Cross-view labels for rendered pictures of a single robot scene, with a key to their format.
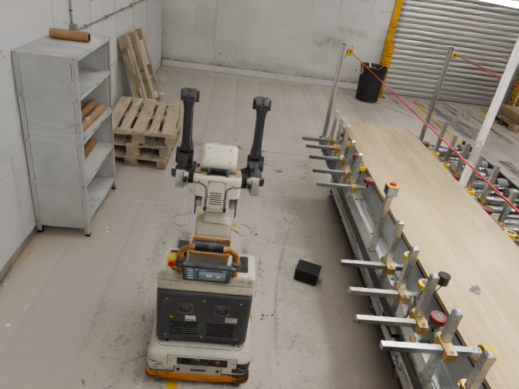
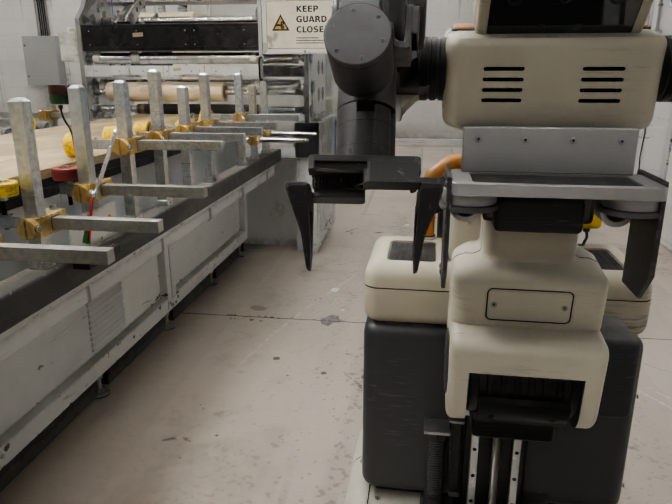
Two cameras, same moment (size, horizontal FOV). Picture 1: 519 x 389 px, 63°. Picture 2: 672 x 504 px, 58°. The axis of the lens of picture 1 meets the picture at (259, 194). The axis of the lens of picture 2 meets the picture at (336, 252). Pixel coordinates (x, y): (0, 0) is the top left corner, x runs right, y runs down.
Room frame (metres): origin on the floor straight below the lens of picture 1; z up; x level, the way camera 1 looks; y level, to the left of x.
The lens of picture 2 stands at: (3.15, 0.19, 1.17)
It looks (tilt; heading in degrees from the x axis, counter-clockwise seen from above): 17 degrees down; 194
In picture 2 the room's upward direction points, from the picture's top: straight up
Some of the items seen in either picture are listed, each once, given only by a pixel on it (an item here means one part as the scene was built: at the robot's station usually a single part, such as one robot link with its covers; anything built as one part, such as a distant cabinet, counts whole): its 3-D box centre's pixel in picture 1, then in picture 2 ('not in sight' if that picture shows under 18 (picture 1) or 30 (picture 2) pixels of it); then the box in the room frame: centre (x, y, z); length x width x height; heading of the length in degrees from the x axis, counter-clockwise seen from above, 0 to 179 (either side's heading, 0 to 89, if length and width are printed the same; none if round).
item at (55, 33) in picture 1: (69, 35); not in sight; (3.53, 1.72, 1.59); 0.30 x 0.08 x 0.08; 96
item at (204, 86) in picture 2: not in sight; (207, 130); (0.68, -1.00, 0.93); 0.04 x 0.04 x 0.48; 6
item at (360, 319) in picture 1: (398, 322); (133, 190); (1.62, -0.79, 0.84); 0.43 x 0.03 x 0.04; 96
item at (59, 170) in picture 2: (435, 323); (68, 185); (1.64, -0.99, 0.85); 0.08 x 0.08 x 0.11
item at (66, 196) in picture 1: (74, 133); not in sight; (3.43, 1.70, 0.78); 0.90 x 0.45 x 1.55; 6
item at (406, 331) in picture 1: (405, 326); (95, 227); (1.70, -0.87, 0.75); 0.26 x 0.01 x 0.10; 6
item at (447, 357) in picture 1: (445, 346); (129, 145); (1.40, -0.93, 0.95); 0.14 x 0.06 x 0.05; 6
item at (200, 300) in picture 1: (206, 288); (493, 358); (1.94, 0.23, 0.59); 0.55 x 0.34 x 0.83; 95
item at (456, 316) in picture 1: (439, 348); (127, 157); (1.43, -0.93, 0.91); 0.04 x 0.04 x 0.48; 6
